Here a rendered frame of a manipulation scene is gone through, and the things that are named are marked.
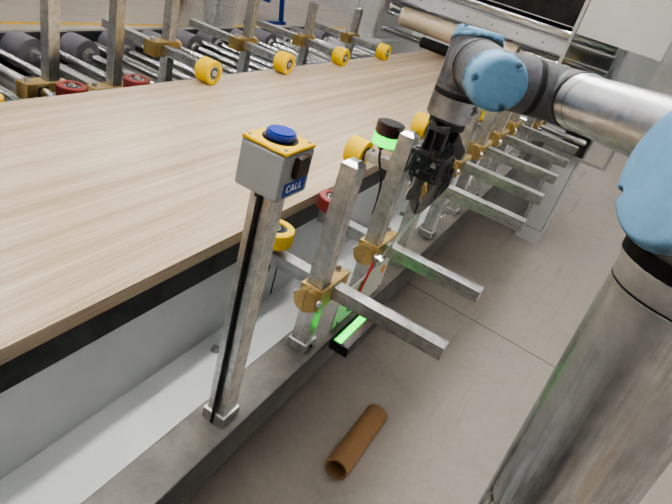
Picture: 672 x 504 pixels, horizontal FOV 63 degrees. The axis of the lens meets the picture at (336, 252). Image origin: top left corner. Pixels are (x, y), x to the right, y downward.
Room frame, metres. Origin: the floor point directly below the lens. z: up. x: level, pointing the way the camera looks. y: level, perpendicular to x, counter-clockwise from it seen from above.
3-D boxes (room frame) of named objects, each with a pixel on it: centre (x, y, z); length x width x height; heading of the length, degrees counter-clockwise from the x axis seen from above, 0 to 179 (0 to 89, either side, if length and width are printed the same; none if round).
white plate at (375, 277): (1.10, -0.09, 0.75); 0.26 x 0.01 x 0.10; 158
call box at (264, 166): (0.67, 0.11, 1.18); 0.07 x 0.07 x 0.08; 68
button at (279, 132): (0.67, 0.11, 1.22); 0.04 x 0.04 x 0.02
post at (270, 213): (0.67, 0.11, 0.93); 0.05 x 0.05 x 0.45; 68
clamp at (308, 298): (0.93, 0.01, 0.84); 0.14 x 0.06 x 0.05; 158
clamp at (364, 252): (1.16, -0.08, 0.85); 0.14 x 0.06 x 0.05; 158
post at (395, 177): (1.14, -0.08, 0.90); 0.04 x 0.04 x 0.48; 68
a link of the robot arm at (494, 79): (0.95, -0.16, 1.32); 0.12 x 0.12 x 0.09; 11
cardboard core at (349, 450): (1.31, -0.25, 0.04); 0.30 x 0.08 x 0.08; 158
